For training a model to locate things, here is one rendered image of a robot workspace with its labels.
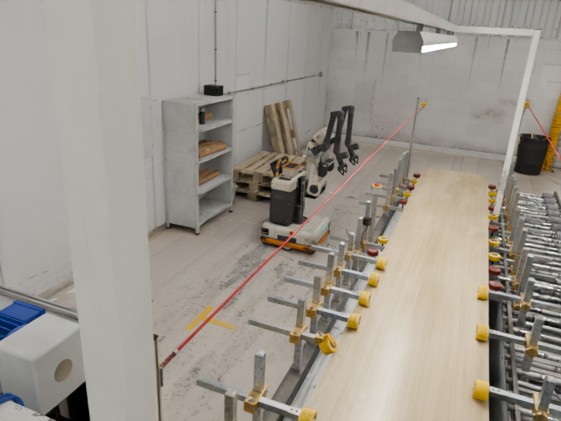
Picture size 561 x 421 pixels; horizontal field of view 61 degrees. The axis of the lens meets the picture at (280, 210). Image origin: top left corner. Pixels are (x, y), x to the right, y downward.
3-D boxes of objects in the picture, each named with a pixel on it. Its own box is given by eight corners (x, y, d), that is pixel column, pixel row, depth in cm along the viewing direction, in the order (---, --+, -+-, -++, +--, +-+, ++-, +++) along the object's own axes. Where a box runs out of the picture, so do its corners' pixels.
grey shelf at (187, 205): (166, 228, 587) (161, 100, 532) (204, 205, 665) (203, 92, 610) (197, 235, 572) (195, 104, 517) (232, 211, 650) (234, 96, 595)
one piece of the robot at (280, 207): (266, 232, 549) (270, 161, 519) (285, 216, 596) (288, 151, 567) (294, 237, 537) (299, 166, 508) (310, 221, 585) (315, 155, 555)
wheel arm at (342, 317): (267, 301, 268) (267, 296, 266) (270, 298, 271) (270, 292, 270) (353, 324, 251) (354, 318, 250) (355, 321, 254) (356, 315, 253)
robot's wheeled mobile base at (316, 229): (259, 242, 552) (260, 223, 543) (280, 224, 608) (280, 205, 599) (314, 255, 529) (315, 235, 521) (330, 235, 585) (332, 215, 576)
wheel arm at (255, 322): (247, 324, 246) (248, 319, 245) (250, 321, 249) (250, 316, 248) (315, 343, 234) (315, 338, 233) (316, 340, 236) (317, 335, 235)
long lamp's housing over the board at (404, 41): (391, 51, 189) (393, 29, 187) (442, 45, 398) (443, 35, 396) (422, 53, 185) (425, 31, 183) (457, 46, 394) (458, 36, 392)
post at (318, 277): (307, 349, 272) (314, 275, 255) (310, 346, 275) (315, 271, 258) (313, 351, 271) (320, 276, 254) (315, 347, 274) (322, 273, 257)
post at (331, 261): (321, 322, 293) (328, 252, 276) (323, 320, 296) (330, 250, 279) (326, 324, 292) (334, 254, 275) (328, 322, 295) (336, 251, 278)
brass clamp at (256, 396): (242, 410, 192) (242, 400, 190) (256, 388, 204) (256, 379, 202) (255, 415, 190) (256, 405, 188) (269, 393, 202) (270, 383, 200)
